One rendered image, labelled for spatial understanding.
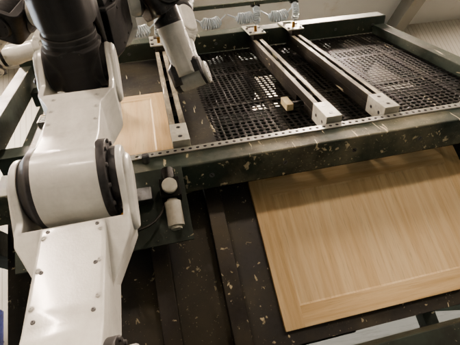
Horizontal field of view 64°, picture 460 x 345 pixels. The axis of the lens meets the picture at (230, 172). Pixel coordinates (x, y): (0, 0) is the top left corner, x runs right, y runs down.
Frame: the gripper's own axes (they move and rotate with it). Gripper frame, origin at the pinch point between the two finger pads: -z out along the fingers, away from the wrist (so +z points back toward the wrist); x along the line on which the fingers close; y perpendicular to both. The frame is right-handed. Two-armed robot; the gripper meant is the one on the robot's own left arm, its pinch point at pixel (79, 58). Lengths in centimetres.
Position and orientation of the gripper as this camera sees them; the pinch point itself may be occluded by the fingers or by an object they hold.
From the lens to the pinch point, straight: 177.0
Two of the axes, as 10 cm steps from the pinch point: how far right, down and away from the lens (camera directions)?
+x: 1.6, 9.8, 0.6
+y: 9.7, -1.7, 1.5
